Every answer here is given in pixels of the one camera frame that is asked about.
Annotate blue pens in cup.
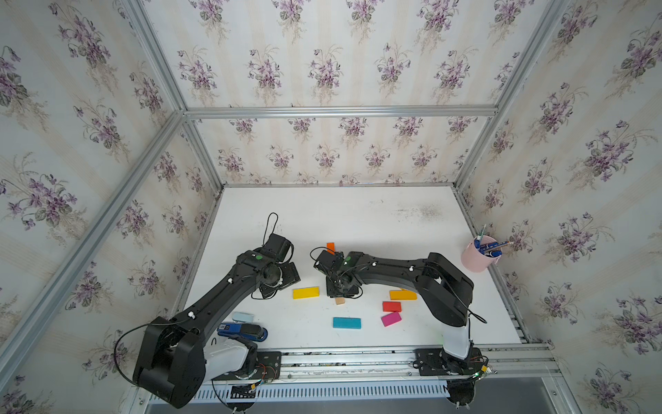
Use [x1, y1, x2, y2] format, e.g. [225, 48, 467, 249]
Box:
[473, 225, 513, 258]

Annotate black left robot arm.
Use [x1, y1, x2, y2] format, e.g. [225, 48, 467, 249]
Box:
[132, 251, 300, 409]

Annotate pink pen cup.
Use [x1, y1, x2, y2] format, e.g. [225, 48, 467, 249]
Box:
[460, 241, 503, 273]

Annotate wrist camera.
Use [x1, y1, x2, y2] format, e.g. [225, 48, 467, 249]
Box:
[314, 249, 345, 278]
[260, 233, 294, 262]

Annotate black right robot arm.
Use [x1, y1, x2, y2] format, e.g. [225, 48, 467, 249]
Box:
[314, 250, 474, 361]

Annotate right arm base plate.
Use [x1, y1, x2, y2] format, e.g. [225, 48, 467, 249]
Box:
[413, 346, 489, 376]

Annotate red wooden block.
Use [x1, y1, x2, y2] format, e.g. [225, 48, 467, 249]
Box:
[382, 301, 403, 313]

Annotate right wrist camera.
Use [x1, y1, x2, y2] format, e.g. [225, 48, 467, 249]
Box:
[314, 249, 345, 278]

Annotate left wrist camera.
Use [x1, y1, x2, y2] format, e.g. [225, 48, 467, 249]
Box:
[260, 233, 294, 262]

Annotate light blue eraser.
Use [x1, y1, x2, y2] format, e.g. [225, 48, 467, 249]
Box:
[232, 312, 254, 324]

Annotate blue stapler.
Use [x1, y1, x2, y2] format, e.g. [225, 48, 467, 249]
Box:
[217, 323, 268, 343]

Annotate amber yellow wooden block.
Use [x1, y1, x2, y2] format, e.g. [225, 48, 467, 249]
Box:
[389, 290, 418, 301]

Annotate aluminium mounting rail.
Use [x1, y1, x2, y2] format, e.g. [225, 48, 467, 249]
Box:
[188, 343, 562, 406]

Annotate long teal wooden block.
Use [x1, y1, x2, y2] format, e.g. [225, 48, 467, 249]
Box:
[333, 317, 362, 329]

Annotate magenta wooden block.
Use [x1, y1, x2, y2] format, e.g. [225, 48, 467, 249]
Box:
[381, 312, 402, 327]

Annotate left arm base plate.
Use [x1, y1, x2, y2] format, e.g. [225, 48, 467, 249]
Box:
[212, 351, 283, 381]

